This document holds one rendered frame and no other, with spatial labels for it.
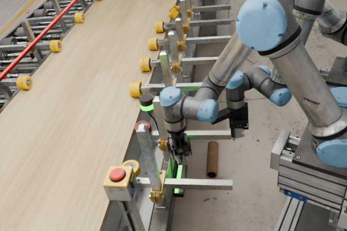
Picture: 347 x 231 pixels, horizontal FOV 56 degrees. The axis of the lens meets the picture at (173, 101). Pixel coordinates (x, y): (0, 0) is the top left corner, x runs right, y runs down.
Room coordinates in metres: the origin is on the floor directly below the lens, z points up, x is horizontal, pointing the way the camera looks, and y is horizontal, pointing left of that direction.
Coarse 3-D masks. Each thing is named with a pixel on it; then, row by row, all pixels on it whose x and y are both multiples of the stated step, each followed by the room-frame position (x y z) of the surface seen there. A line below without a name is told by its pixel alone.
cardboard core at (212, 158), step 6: (210, 144) 1.80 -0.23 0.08; (216, 144) 1.79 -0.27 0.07; (210, 150) 1.74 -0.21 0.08; (216, 150) 1.74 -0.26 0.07; (210, 156) 1.68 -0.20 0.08; (216, 156) 1.68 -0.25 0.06; (210, 162) 1.61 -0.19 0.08; (216, 162) 1.62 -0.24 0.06; (210, 168) 1.56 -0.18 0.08; (216, 168) 1.57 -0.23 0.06; (210, 174) 1.56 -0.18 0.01; (216, 174) 1.53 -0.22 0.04
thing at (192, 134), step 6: (156, 132) 1.17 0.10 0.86; (186, 132) 1.13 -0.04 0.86; (192, 132) 1.13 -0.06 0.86; (198, 132) 1.12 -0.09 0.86; (204, 132) 1.11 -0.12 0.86; (210, 132) 1.11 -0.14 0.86; (216, 132) 1.10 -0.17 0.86; (222, 132) 1.09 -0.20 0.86; (228, 132) 1.09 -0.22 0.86; (156, 138) 1.15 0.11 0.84; (192, 138) 1.11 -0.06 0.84; (198, 138) 1.10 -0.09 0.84; (204, 138) 1.10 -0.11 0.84; (210, 138) 1.09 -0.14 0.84; (216, 138) 1.08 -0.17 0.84; (222, 138) 1.08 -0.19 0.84; (228, 138) 1.07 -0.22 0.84
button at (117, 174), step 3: (117, 168) 0.63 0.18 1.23; (120, 168) 0.63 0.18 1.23; (111, 171) 0.63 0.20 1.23; (114, 171) 0.62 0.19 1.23; (117, 171) 0.62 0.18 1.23; (120, 171) 0.62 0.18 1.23; (123, 171) 0.62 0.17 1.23; (111, 174) 0.61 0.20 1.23; (114, 174) 0.61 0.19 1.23; (117, 174) 0.61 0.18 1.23; (120, 174) 0.61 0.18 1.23; (123, 174) 0.61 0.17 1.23; (111, 177) 0.61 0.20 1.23; (114, 177) 0.60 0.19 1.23; (117, 177) 0.60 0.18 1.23; (120, 177) 0.60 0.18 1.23
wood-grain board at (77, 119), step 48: (144, 0) 2.86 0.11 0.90; (96, 48) 2.07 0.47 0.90; (144, 48) 1.96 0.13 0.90; (48, 96) 1.57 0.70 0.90; (96, 96) 1.49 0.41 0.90; (0, 144) 1.22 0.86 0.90; (48, 144) 1.16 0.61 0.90; (96, 144) 1.11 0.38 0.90; (0, 192) 0.92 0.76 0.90; (48, 192) 0.88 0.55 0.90; (96, 192) 0.84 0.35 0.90
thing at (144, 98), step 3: (141, 96) 1.14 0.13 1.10; (144, 96) 1.13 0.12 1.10; (147, 96) 1.13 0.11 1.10; (150, 96) 1.13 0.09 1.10; (141, 99) 1.12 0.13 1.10; (144, 99) 1.11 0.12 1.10; (147, 99) 1.11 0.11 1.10; (150, 99) 1.11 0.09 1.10; (150, 105) 1.10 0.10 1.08; (153, 108) 1.11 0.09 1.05; (147, 111) 1.12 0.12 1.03; (150, 114) 1.12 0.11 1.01; (156, 123) 1.11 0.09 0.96
